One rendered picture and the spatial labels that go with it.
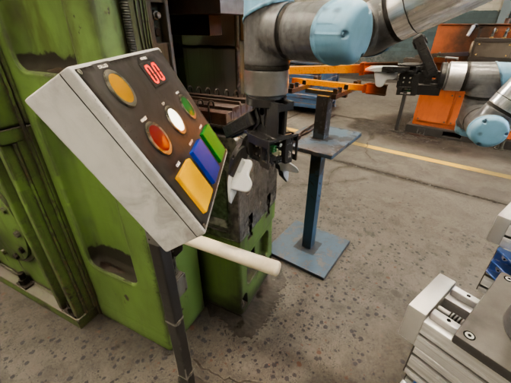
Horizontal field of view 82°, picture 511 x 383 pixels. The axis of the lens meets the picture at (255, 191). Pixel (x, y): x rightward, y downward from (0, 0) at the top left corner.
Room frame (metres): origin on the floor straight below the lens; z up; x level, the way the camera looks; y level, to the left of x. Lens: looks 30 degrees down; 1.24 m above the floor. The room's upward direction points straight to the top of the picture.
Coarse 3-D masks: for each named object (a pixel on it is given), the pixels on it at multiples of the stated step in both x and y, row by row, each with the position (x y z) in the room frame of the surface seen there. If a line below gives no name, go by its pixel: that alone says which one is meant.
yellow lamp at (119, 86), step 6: (114, 78) 0.43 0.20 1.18; (120, 78) 0.45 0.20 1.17; (114, 84) 0.42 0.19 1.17; (120, 84) 0.43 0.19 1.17; (126, 84) 0.45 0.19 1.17; (120, 90) 0.42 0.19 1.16; (126, 90) 0.44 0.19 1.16; (120, 96) 0.42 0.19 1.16; (126, 96) 0.43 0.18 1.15; (132, 96) 0.45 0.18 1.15
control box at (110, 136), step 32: (96, 64) 0.42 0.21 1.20; (128, 64) 0.51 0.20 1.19; (160, 64) 0.65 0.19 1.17; (32, 96) 0.37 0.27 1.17; (64, 96) 0.37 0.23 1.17; (96, 96) 0.37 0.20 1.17; (160, 96) 0.55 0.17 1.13; (64, 128) 0.37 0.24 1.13; (96, 128) 0.37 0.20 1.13; (128, 128) 0.38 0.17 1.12; (160, 128) 0.46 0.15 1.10; (192, 128) 0.58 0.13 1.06; (96, 160) 0.37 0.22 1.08; (128, 160) 0.36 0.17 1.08; (160, 160) 0.40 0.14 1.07; (192, 160) 0.49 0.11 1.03; (224, 160) 0.64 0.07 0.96; (128, 192) 0.36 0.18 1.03; (160, 192) 0.36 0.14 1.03; (160, 224) 0.36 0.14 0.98; (192, 224) 0.36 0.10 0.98
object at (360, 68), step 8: (360, 64) 0.95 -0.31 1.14; (368, 64) 0.95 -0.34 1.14; (376, 64) 0.94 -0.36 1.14; (384, 64) 0.93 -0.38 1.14; (392, 64) 0.92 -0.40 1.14; (296, 72) 1.05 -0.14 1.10; (304, 72) 1.03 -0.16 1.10; (312, 72) 1.02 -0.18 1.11; (320, 72) 1.01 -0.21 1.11; (328, 72) 1.00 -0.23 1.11; (336, 72) 0.99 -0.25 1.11; (344, 72) 0.98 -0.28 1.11; (352, 72) 0.97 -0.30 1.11; (360, 72) 0.95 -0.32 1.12; (368, 72) 0.94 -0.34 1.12; (392, 72) 0.92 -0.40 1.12
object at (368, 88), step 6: (294, 78) 1.54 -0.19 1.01; (300, 78) 1.53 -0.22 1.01; (306, 78) 1.53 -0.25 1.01; (312, 84) 1.48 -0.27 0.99; (318, 84) 1.46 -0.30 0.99; (324, 84) 1.44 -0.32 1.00; (330, 84) 1.43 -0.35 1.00; (336, 84) 1.41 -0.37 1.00; (342, 84) 1.39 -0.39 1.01; (348, 84) 1.38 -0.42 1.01; (354, 84) 1.36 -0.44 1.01; (360, 84) 1.36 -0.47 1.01; (366, 84) 1.32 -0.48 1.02; (372, 84) 1.32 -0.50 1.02; (384, 84) 1.30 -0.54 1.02; (366, 90) 1.33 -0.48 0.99; (372, 90) 1.32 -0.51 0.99; (378, 90) 1.31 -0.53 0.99; (384, 90) 1.29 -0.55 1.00
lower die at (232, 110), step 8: (192, 96) 1.17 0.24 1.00; (216, 96) 1.17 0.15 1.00; (224, 96) 1.21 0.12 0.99; (200, 104) 1.09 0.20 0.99; (216, 104) 1.08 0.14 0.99; (224, 104) 1.08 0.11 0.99; (232, 104) 1.08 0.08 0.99; (240, 104) 1.08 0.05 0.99; (216, 112) 1.00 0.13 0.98; (224, 112) 1.00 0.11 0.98; (232, 112) 1.02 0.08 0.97; (240, 112) 1.08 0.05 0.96; (216, 120) 1.00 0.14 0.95; (224, 120) 0.99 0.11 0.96
